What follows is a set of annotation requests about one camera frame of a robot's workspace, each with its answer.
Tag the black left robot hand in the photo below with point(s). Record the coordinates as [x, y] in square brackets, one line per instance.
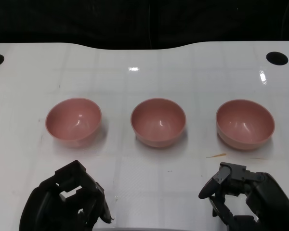
[50, 207]

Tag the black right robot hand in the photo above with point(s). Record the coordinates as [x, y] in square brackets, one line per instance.
[269, 192]

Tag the pink plastic bowl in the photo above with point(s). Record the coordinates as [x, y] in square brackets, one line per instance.
[72, 122]
[244, 127]
[157, 125]

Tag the black curtain backdrop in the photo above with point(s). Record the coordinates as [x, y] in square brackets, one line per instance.
[110, 19]

